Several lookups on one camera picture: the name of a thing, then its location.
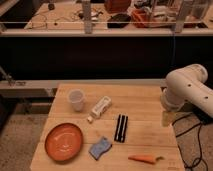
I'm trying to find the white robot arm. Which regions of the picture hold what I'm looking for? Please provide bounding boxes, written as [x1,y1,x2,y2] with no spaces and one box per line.
[160,64,213,127]

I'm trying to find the orange carrot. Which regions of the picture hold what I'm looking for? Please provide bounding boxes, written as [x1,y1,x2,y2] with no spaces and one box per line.
[128,155,163,164]

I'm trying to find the blue sponge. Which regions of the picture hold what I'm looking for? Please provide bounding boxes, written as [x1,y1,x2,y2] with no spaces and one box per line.
[89,137,112,160]

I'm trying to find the clear plastic cup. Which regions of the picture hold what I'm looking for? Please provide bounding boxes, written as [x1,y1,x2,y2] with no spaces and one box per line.
[68,89,85,112]

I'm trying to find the orange tool on bench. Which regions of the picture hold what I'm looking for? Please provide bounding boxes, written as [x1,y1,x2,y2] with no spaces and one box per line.
[131,9,150,28]

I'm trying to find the orange plate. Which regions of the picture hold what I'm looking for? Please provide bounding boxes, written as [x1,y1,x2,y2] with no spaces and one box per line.
[44,123,83,162]

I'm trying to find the black bowl on bench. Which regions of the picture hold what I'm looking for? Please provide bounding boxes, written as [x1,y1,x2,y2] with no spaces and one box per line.
[107,13,131,28]

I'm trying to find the wooden background workbench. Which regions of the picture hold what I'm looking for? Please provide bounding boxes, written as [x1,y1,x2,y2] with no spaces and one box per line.
[0,0,213,37]

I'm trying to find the black cables on floor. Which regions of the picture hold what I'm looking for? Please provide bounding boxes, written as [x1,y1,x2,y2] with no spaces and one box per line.
[171,112,213,171]

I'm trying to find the grey metal post right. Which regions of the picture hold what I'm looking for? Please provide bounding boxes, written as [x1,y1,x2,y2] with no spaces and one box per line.
[174,0,193,33]

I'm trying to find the grey metal post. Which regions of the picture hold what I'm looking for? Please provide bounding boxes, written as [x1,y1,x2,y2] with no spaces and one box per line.
[82,0,92,34]
[174,0,193,33]

